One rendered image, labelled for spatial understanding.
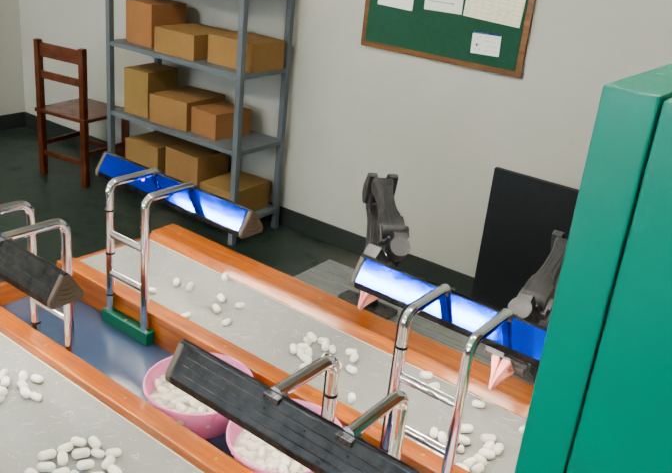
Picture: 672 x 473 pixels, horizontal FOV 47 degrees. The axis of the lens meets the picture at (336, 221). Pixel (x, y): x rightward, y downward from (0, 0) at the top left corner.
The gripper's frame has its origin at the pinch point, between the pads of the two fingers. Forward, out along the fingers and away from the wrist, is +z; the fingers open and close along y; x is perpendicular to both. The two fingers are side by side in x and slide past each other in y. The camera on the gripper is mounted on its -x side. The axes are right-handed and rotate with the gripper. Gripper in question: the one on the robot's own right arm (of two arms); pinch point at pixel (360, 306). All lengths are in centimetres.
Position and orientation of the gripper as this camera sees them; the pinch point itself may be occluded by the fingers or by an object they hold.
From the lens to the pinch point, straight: 212.8
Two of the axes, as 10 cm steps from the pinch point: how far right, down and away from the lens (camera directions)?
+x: 3.2, 5.5, 7.7
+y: 7.9, 2.9, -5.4
